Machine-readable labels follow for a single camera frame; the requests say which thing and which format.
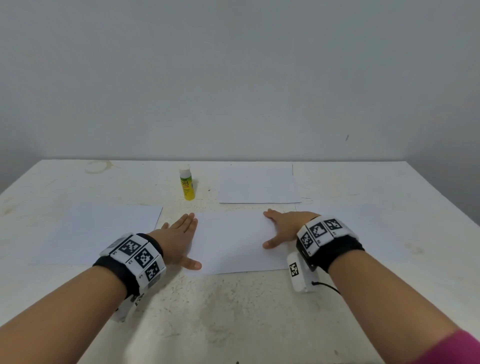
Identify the glued white paper sheet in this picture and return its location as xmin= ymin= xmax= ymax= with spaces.
xmin=217 ymin=162 xmax=303 ymax=205
xmin=183 ymin=209 xmax=301 ymax=276

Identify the pink sleeve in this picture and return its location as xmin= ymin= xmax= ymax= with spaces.
xmin=412 ymin=330 xmax=480 ymax=364

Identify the black cable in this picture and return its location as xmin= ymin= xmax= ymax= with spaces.
xmin=311 ymin=279 xmax=342 ymax=296

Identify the person's right forearm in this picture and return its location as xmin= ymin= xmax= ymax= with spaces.
xmin=328 ymin=249 xmax=462 ymax=364

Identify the stack of white paper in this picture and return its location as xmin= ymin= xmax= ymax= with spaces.
xmin=30 ymin=204 xmax=165 ymax=267
xmin=318 ymin=202 xmax=421 ymax=264

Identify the person's right hand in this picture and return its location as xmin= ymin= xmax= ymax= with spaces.
xmin=261 ymin=208 xmax=322 ymax=251

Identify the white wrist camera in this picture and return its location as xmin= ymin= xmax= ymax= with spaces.
xmin=112 ymin=291 xmax=147 ymax=324
xmin=286 ymin=251 xmax=320 ymax=294

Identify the black marker wristband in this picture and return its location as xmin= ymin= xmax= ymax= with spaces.
xmin=294 ymin=215 xmax=366 ymax=274
xmin=92 ymin=231 xmax=168 ymax=299

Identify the person's left forearm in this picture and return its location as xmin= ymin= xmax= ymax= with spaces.
xmin=0 ymin=265 xmax=129 ymax=364

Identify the yellow glue stick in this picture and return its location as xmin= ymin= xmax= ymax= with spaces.
xmin=178 ymin=166 xmax=197 ymax=202

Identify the person's left hand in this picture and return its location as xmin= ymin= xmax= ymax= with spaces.
xmin=148 ymin=213 xmax=204 ymax=272

